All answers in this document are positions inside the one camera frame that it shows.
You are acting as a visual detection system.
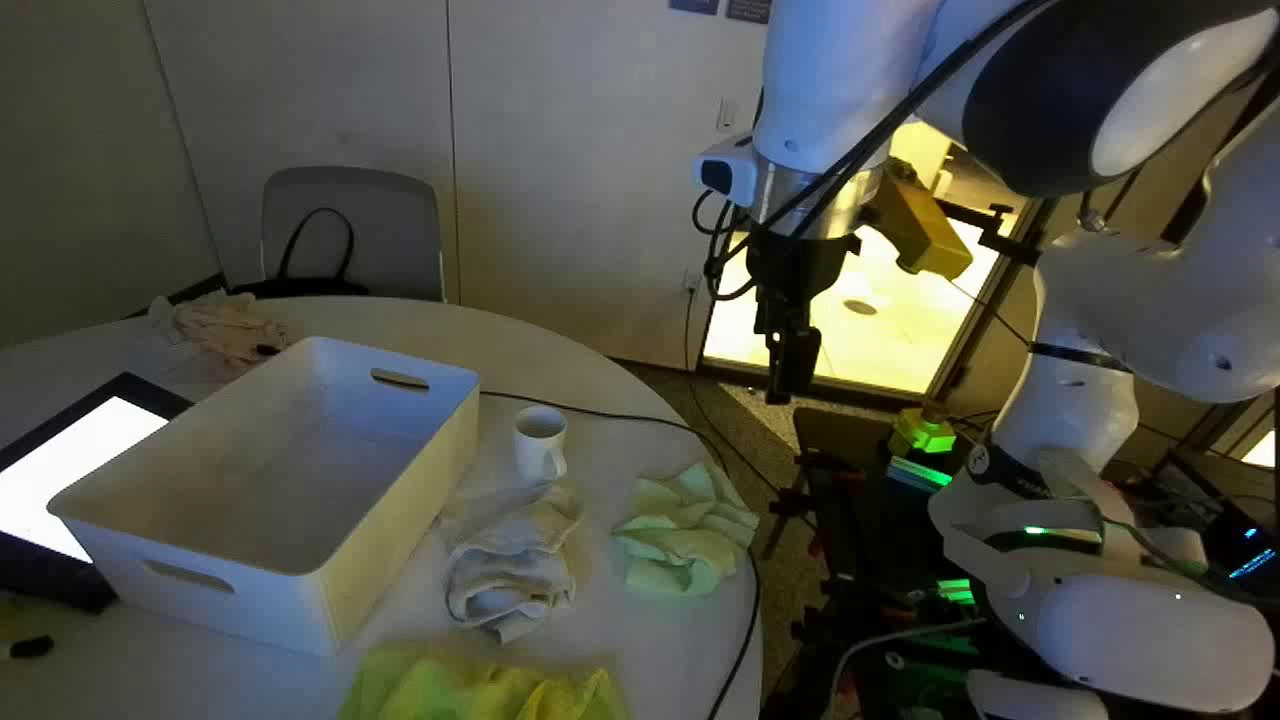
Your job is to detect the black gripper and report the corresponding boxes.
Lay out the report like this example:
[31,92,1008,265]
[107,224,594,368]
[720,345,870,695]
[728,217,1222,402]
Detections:
[739,197,864,403]

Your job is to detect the pale green towel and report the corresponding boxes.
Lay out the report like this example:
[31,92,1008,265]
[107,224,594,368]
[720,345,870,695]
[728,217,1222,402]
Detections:
[608,457,764,610]

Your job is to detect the white grey towel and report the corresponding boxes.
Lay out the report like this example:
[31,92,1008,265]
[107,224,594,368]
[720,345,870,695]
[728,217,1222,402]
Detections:
[439,486,587,648]

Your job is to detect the white mug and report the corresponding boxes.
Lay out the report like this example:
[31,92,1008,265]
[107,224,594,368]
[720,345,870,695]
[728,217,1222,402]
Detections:
[512,402,572,488]

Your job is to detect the white plastic basket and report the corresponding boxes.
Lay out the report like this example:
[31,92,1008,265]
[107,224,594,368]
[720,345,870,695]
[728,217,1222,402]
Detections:
[47,332,484,660]

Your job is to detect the black equipment cart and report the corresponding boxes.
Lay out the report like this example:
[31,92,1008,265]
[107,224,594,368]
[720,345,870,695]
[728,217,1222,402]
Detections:
[764,398,1033,720]

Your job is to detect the grey chair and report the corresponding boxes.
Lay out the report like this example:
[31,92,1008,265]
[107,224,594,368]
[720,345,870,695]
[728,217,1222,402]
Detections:
[256,165,450,303]

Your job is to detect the bright yellow towel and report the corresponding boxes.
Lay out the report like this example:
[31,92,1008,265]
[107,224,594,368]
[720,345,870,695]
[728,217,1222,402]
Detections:
[336,648,634,720]

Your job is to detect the pink crumpled cloth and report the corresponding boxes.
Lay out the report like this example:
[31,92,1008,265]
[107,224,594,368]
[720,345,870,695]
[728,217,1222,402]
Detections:
[144,290,304,375]

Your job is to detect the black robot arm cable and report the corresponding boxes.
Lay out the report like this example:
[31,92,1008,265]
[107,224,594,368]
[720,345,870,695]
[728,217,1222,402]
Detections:
[687,0,1056,307]

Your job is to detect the black bag strap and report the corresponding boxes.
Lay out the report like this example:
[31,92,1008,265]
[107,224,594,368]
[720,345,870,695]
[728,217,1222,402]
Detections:
[272,203,361,293]

